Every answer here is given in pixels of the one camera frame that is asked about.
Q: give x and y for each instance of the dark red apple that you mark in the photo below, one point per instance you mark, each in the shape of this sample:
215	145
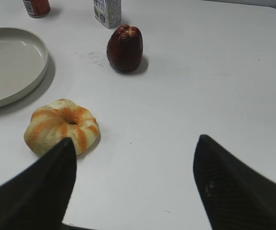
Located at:
125	48

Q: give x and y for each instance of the beige round plate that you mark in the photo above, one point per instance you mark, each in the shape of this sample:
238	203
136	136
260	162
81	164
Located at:
24	60

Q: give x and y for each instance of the white milk carton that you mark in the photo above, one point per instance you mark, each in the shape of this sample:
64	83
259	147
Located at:
108	12

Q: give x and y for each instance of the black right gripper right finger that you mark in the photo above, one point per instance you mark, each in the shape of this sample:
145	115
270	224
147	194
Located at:
234	196

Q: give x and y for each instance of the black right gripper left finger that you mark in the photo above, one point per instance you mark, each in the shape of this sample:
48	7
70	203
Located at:
37	198

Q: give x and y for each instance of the red soda can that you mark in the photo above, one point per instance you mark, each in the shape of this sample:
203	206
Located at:
37	8

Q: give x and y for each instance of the orange striped pumpkin toy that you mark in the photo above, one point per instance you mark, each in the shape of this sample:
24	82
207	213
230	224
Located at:
61	119

